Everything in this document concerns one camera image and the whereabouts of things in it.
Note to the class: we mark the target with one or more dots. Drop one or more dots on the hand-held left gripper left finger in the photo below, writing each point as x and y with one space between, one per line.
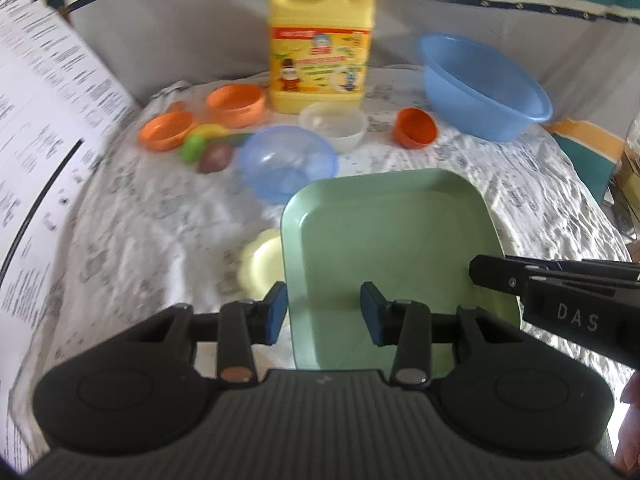
275 315

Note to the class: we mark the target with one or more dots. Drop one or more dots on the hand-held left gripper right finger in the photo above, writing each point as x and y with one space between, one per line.
372 315

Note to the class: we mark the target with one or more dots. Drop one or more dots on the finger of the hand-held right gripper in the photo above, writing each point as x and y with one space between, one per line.
495 275

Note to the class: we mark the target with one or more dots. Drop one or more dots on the yellow flower-shaped plate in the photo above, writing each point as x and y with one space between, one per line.
260 265

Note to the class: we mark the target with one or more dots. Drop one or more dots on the green square plate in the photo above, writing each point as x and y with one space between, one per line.
390 240

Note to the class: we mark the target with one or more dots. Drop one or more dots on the translucent blue bowl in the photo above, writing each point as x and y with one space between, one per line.
285 160

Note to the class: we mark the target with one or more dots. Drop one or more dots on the small orange cup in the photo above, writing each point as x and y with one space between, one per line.
415 130

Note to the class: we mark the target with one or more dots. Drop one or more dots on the clear white bowl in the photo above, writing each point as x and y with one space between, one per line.
345 137

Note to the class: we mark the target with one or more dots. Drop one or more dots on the person's right hand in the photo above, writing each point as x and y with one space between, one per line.
631 440

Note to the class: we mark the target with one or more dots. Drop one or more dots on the teal yellow striped pillow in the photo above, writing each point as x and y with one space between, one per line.
595 160

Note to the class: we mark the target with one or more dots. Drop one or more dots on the white cat print cloth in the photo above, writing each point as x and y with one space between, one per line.
150 220

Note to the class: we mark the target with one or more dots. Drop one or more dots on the blue plastic basin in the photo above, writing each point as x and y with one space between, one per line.
480 95

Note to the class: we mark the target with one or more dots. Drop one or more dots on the green toy lime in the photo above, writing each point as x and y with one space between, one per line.
191 149

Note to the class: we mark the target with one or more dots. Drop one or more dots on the yellow toy banana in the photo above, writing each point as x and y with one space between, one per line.
212 130

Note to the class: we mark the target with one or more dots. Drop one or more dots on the orange bowl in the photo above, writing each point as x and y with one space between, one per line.
235 110

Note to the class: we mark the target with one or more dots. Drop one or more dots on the orange plate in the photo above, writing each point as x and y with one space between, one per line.
165 132

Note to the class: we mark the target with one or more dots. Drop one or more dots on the yellow detergent bottle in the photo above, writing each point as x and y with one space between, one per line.
320 60

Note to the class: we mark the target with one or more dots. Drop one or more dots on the teal grey quilt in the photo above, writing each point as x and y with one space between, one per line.
175 45

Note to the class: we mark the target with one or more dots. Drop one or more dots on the white printed instruction sheet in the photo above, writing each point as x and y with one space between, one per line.
45 135

